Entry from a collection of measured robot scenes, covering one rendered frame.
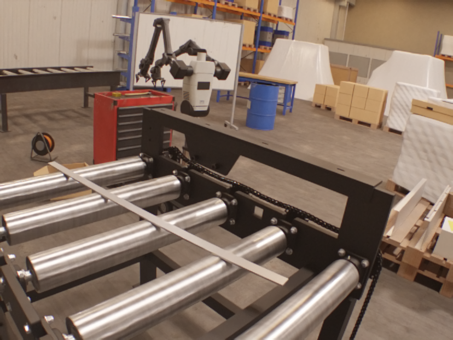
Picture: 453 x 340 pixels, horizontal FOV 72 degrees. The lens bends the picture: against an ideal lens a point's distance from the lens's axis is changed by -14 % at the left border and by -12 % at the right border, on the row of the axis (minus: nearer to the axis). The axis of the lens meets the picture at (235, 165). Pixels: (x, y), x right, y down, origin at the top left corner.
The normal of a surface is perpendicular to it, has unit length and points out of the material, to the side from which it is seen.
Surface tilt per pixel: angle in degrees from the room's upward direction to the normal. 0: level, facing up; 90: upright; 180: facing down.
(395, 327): 0
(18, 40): 90
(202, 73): 90
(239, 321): 0
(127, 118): 90
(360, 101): 90
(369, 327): 0
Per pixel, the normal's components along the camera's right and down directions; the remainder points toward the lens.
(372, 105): -0.58, 0.19
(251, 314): 0.12, -0.94
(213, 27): 0.40, 0.34
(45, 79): 0.77, 0.29
